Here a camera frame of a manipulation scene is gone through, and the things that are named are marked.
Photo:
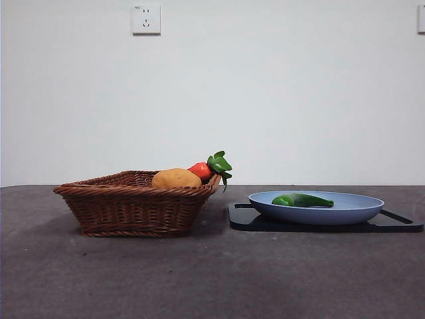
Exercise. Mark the blue round plate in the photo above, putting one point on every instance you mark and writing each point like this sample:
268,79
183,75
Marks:
315,214

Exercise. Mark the green pepper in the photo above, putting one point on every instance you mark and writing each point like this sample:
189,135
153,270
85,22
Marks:
299,200

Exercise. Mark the white wall plate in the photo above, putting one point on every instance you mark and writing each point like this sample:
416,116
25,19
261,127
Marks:
421,18

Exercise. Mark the tan potato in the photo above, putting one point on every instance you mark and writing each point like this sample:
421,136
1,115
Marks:
176,178

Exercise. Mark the brown wicker basket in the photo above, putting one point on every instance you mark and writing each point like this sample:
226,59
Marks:
133,209

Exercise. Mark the white wall power socket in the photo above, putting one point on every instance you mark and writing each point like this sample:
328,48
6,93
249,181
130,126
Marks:
146,20

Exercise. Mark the orange carrot with green leaves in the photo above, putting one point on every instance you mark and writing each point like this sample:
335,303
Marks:
202,169

